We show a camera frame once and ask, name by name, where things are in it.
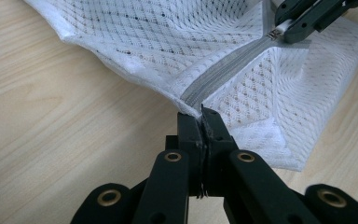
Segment white mesh laundry bag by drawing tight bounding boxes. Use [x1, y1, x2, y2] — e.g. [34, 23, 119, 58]
[22, 0, 358, 172]

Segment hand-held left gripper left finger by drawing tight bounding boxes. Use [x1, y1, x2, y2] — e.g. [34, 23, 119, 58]
[165, 111, 207, 199]

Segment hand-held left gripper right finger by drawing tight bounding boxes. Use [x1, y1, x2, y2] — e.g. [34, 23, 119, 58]
[200, 104, 241, 198]

